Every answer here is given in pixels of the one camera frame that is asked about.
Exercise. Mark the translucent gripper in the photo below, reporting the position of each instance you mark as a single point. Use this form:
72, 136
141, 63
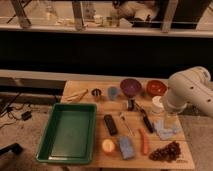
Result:
169, 119

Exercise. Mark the yellow banana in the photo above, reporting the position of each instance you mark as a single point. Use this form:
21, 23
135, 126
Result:
76, 95

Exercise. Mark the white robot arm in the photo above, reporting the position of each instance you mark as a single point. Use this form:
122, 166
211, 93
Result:
188, 86

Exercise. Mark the green plastic tray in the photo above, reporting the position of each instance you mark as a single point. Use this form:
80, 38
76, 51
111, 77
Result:
69, 135

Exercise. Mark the blue cloth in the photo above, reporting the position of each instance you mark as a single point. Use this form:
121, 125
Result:
165, 133

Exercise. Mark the white lidded container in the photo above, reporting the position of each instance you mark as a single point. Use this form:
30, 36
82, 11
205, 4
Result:
157, 106

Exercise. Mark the bunch of dark grapes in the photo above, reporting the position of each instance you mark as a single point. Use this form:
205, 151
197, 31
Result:
168, 153

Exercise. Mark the orange carrot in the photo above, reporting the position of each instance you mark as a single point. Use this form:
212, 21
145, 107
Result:
145, 144

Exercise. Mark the red bowl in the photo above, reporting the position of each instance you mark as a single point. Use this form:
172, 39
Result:
156, 88

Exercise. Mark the wooden table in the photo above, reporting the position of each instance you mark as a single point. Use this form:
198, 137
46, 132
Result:
115, 162

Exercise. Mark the small dark can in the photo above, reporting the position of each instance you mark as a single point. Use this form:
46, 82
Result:
130, 105

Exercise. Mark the metal spoon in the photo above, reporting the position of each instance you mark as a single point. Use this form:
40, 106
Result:
121, 115

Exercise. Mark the blue sponge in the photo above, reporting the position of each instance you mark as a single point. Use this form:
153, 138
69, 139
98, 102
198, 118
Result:
126, 147

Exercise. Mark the purple bowl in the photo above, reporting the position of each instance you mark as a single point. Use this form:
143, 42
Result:
130, 87

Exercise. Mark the black remote control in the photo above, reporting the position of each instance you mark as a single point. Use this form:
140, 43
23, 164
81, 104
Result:
109, 121

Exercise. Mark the orange fruit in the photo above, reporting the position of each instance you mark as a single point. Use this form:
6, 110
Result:
108, 146

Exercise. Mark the black power adapter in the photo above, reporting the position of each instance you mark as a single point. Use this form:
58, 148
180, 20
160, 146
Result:
26, 115

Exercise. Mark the black handled tool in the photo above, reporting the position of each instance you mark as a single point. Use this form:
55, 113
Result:
145, 118

